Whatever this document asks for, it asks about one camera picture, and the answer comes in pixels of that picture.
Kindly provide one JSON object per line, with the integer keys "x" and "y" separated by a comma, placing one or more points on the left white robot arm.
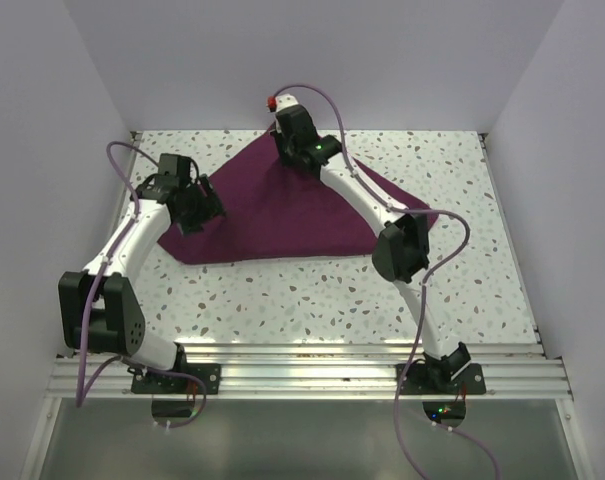
{"x": 99, "y": 308}

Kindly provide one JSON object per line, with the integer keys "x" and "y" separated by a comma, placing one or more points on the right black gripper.
{"x": 278, "y": 139}

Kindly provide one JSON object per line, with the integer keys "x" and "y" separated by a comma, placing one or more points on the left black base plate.
{"x": 202, "y": 378}

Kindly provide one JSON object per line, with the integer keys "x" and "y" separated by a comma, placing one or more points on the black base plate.
{"x": 422, "y": 380}
{"x": 202, "y": 378}

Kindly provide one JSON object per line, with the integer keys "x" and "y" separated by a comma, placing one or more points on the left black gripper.
{"x": 210, "y": 207}

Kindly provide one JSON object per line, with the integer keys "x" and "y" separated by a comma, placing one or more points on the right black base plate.
{"x": 422, "y": 380}

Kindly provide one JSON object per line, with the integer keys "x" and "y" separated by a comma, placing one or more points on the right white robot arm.
{"x": 400, "y": 255}

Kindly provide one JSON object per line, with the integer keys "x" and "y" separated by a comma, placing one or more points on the purple cloth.
{"x": 271, "y": 212}

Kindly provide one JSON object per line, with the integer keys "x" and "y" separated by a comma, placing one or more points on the aluminium frame rail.
{"x": 340, "y": 372}

